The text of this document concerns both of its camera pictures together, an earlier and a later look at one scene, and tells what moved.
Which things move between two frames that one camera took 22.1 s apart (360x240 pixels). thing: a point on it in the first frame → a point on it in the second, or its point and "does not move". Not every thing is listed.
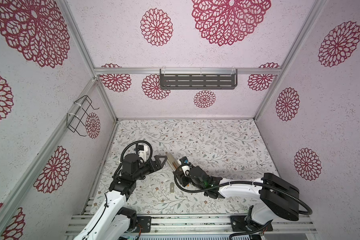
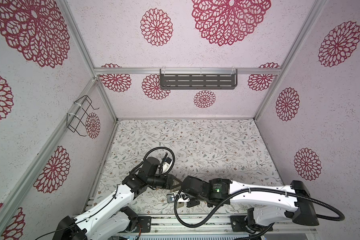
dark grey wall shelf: (198, 81) does not move
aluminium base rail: (156, 225) does not move
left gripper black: (156, 166) → (168, 185)
